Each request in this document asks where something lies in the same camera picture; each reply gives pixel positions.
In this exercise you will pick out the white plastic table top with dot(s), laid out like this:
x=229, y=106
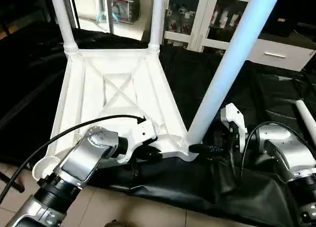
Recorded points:
x=98, y=89

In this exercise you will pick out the white plastic table leg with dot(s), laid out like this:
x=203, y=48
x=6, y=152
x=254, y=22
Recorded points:
x=63, y=19
x=232, y=59
x=157, y=17
x=307, y=119

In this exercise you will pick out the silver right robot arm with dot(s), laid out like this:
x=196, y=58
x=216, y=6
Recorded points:
x=289, y=153

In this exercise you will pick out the white drawer unit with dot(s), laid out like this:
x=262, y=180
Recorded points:
x=281, y=54

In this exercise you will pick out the white glass-door cabinet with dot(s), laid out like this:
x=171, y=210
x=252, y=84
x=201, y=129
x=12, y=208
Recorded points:
x=197, y=19

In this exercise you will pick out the black work mat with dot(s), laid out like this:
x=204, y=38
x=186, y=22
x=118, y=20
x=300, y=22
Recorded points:
x=29, y=89

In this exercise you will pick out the black metal bench leg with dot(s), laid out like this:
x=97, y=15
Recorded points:
x=12, y=181

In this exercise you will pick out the blue grey floor appliance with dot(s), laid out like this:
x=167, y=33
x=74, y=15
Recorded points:
x=121, y=7

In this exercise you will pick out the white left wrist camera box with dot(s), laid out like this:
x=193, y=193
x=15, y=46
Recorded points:
x=140, y=135

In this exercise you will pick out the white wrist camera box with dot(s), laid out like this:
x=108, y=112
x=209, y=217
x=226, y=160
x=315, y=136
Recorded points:
x=140, y=135
x=234, y=119

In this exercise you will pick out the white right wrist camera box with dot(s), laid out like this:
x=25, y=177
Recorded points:
x=234, y=119

